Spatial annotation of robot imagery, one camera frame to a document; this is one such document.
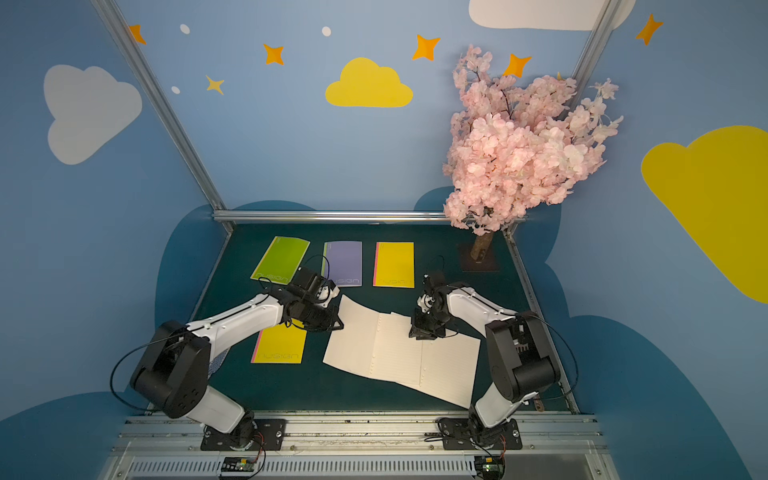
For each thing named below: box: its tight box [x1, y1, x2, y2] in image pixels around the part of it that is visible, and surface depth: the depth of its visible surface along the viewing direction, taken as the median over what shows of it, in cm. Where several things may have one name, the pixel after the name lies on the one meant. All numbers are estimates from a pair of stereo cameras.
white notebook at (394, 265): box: [372, 242, 415, 289], surface depth 111 cm
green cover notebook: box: [250, 236, 311, 285], surface depth 113 cm
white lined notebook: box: [322, 241, 363, 287], surface depth 116 cm
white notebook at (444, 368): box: [390, 312, 481, 409], surface depth 88 cm
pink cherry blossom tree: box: [444, 44, 623, 259], surface depth 71 cm
